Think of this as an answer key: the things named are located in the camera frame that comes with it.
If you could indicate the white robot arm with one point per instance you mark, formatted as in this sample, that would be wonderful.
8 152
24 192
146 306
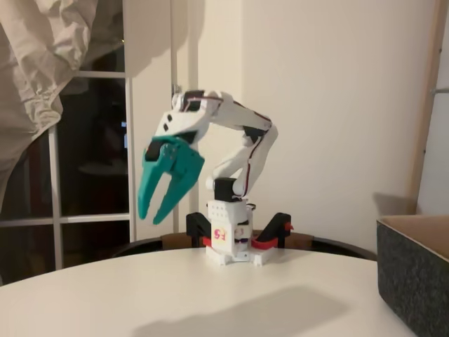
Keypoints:
256 154

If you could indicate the grey felt box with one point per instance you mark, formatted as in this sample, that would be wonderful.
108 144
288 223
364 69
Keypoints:
410 281

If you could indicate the black clamp with red pad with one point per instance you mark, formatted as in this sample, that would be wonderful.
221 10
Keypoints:
193 224

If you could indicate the silver door hinge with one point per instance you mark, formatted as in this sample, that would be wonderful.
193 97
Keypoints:
175 87

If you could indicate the black clamp with red lever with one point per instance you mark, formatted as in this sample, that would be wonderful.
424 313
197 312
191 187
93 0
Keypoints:
275 228

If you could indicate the white glazed door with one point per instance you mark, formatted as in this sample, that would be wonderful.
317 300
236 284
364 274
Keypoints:
151 42

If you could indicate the dark brown chair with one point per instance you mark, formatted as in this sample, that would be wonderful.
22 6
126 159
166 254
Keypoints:
301 240

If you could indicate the beige crumpled curtain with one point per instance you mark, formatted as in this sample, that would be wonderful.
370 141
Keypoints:
35 52

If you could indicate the wooden framed frosted panel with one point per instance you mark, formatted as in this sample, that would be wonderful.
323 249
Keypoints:
424 123

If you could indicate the metal rod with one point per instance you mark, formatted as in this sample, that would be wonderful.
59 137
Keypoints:
442 91

